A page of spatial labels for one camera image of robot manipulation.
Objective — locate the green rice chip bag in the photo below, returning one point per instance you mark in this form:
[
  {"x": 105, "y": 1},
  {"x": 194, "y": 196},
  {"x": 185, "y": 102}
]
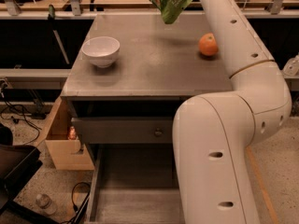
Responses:
[{"x": 170, "y": 9}]

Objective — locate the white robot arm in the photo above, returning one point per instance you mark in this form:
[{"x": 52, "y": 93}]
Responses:
[{"x": 211, "y": 131}]

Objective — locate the grey wooden drawer cabinet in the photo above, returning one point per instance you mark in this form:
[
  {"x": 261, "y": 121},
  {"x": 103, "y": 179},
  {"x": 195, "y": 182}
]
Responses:
[{"x": 159, "y": 67}]

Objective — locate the top drawer with knob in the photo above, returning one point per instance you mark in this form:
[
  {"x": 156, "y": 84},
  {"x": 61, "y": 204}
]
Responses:
[{"x": 124, "y": 130}]

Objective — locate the open middle drawer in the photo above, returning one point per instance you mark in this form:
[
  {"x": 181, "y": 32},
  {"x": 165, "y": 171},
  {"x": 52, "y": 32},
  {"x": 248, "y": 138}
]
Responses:
[{"x": 134, "y": 184}]

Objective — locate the orange fruit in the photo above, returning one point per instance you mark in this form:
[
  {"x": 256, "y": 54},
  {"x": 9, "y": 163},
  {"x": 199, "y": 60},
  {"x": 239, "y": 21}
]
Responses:
[{"x": 207, "y": 45}]

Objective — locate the white ceramic bowl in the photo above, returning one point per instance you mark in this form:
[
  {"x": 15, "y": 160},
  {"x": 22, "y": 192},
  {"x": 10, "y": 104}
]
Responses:
[{"x": 101, "y": 51}]

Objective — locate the wooden crate on floor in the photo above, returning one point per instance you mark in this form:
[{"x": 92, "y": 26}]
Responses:
[{"x": 66, "y": 153}]

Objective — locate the dark chair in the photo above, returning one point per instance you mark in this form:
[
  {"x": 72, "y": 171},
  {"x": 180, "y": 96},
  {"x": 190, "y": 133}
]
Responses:
[{"x": 18, "y": 164}]

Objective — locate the clear plastic bottle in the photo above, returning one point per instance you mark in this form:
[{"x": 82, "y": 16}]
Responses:
[{"x": 46, "y": 204}]

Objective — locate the green handled tool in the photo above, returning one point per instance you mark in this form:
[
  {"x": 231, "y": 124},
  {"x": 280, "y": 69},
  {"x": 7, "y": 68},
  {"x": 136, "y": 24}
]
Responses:
[{"x": 51, "y": 19}]

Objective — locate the white bracket on rail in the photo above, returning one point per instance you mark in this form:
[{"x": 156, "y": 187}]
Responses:
[{"x": 291, "y": 68}]

